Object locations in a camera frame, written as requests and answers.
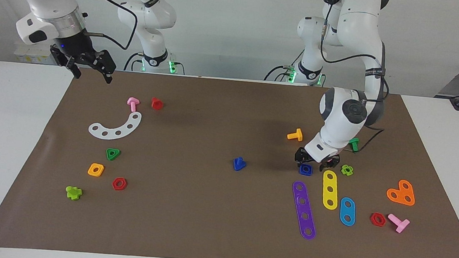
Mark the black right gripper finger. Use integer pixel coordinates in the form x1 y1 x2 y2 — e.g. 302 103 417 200
65 58 83 80
92 50 118 85

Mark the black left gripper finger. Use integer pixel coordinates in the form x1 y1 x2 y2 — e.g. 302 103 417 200
320 153 341 173
294 147 310 165

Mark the yellow three-hole plate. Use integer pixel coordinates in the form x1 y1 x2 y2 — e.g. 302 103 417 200
320 170 341 211

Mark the orange plastic bolt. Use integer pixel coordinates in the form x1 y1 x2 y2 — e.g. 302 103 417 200
287 128 304 142

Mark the white background box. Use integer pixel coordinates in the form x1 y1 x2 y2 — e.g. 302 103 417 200
13 42 60 66

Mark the pink plastic bolt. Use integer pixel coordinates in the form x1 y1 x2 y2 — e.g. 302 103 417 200
126 97 141 113
386 213 411 234

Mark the blue two-hole plate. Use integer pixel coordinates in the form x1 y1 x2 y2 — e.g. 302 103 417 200
338 197 358 227

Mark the purple four-hole plate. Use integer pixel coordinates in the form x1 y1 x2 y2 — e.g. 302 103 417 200
288 180 321 240

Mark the white curved five-hole plate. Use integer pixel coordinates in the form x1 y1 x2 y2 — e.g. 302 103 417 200
87 108 143 143

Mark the orange three-hole corner plate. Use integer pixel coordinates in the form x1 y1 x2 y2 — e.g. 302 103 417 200
385 178 417 207

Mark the orange square nut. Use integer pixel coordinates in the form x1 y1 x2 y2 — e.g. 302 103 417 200
87 162 105 178

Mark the brown table mat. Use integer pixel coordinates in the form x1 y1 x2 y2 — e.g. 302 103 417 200
0 59 459 258

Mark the lime green cross-head bolt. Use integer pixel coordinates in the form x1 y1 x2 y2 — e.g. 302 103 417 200
65 186 84 201

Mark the black right base cable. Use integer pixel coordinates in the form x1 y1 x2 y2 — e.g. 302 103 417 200
123 51 186 76

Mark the black base cable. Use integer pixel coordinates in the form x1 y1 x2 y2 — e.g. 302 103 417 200
123 51 186 76
264 63 327 87

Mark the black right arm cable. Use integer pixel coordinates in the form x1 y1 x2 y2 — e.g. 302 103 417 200
80 0 141 51

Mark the black left base cable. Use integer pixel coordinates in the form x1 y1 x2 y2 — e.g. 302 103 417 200
264 63 327 87

